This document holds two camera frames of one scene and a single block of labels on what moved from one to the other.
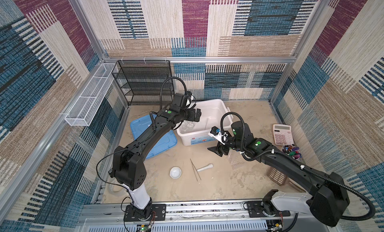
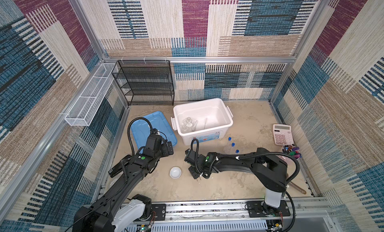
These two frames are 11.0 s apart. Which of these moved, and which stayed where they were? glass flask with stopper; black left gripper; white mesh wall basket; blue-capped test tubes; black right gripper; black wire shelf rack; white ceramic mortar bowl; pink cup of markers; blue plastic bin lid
Moved: black right gripper; blue-capped test tubes; black left gripper
Stayed: pink cup of markers; glass flask with stopper; blue plastic bin lid; white ceramic mortar bowl; black wire shelf rack; white mesh wall basket
